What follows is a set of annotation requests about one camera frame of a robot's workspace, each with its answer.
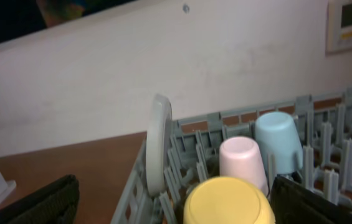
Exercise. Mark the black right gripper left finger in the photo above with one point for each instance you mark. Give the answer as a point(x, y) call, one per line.
point(56, 203)

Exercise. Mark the yellow bowl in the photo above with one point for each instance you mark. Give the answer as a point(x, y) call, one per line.
point(222, 200)

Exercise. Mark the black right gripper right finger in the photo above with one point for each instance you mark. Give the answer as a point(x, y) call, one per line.
point(292, 203)

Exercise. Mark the white wall control panel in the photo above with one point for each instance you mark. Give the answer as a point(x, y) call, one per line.
point(339, 26)

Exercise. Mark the grey plastic dishwasher rack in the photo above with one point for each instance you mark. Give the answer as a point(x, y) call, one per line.
point(324, 125)

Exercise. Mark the white round plate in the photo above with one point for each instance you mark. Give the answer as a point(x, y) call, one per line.
point(157, 144)

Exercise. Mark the light blue cup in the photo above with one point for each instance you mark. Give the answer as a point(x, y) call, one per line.
point(276, 134)

